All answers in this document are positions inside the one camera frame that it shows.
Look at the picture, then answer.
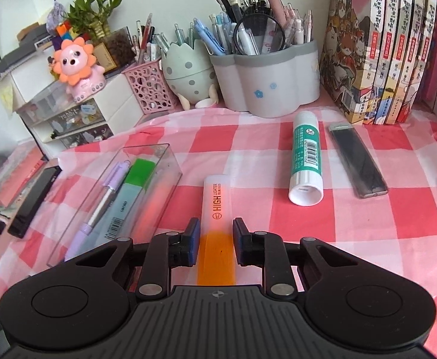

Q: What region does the glass plant vase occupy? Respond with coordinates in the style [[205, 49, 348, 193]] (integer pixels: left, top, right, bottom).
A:
[[93, 26, 137, 74]]

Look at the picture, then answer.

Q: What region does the purple sachet pouch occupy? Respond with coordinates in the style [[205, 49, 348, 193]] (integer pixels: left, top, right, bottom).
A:
[[46, 2, 67, 27]]

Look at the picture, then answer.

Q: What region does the yellow patterned paper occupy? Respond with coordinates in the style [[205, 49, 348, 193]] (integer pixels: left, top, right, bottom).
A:
[[0, 80, 15, 107]]

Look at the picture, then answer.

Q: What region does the pink perforated pen holder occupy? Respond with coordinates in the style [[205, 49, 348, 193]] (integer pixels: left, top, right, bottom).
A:
[[122, 60, 179, 115]]

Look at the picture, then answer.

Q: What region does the egg-shaped pen holder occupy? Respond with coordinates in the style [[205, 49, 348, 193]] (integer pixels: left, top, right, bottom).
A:
[[162, 39, 220, 111]]

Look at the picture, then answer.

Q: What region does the purple mechanical pencil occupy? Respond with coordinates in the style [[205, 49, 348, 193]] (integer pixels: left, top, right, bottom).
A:
[[64, 160, 131, 260]]

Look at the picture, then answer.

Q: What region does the black patterned drawer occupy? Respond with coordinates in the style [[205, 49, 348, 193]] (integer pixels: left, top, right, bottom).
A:
[[87, 124, 114, 142], [60, 132, 92, 149]]

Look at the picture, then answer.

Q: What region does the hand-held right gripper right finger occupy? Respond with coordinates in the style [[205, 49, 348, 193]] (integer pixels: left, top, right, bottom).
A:
[[232, 217, 357, 300]]

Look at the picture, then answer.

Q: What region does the green highlighter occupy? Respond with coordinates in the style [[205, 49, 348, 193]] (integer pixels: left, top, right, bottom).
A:
[[104, 158, 157, 241]]

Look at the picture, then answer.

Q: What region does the clear plastic box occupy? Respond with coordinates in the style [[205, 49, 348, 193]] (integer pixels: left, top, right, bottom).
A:
[[46, 143, 183, 268]]

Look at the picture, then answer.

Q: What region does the green bamboo plant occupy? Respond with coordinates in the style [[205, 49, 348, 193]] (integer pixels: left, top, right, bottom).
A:
[[64, 0, 124, 43]]

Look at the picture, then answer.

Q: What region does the pink flat box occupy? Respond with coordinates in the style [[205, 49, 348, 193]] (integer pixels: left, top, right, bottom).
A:
[[0, 146, 49, 210]]

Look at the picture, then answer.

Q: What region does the black smartphone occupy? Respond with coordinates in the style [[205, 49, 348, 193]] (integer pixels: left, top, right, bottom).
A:
[[7, 166, 63, 238]]

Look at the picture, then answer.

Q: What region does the brown wooden block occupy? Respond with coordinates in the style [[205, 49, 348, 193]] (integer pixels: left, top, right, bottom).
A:
[[16, 22, 41, 40]]

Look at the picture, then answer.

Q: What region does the pink checked tablecloth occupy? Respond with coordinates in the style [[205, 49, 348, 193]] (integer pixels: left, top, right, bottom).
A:
[[0, 95, 437, 345]]

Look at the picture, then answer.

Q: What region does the clear sticker-filled drawer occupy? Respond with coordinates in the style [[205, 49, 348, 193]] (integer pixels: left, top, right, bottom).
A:
[[48, 100, 100, 131]]

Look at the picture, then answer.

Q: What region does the bunch of grey-green pens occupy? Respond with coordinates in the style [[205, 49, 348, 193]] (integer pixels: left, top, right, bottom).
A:
[[155, 22, 204, 51]]

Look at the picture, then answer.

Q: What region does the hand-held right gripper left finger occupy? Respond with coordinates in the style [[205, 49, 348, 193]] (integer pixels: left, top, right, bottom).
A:
[[72, 217, 201, 300]]

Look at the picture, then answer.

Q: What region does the colourful puzzle cube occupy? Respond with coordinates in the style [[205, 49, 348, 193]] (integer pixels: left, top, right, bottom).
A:
[[56, 20, 74, 43]]

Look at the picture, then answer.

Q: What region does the grey cloud-shaped pen holder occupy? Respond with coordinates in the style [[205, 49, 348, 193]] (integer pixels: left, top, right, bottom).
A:
[[209, 39, 321, 118]]

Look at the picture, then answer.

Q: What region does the pink lion toy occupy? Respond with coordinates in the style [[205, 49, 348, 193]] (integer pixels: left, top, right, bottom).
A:
[[52, 37, 106, 104]]

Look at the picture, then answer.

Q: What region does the bunch of red and black pens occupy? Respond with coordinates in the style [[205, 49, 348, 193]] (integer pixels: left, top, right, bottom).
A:
[[134, 13, 167, 66]]

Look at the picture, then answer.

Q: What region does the white storage box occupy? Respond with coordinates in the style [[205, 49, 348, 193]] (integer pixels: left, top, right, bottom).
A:
[[0, 65, 60, 100]]

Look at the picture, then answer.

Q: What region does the black magnifying glass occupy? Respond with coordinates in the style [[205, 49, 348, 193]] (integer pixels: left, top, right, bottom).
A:
[[233, 13, 286, 55]]

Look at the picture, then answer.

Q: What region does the bunch of blue and white pens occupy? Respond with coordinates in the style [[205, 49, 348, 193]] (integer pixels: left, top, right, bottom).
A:
[[194, 0, 314, 56]]

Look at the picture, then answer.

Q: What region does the white drawer organizer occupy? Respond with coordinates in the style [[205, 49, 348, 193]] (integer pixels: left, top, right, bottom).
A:
[[18, 73, 144, 150]]

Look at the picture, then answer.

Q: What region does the dark grey case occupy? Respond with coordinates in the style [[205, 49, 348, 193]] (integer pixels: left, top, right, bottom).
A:
[[0, 32, 56, 79]]

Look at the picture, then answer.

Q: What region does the green and white glue stick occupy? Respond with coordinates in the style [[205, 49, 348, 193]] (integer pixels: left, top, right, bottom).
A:
[[288, 111, 324, 206]]

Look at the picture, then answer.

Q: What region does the clear plastic drawer unit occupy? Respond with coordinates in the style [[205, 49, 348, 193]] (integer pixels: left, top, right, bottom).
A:
[[16, 81, 71, 120]]

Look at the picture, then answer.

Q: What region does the orange highlighter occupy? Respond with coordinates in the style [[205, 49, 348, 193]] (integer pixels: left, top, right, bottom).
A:
[[198, 175, 238, 287]]

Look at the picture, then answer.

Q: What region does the grey pencil lead case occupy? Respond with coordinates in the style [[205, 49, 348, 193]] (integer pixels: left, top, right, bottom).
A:
[[328, 123, 389, 200]]

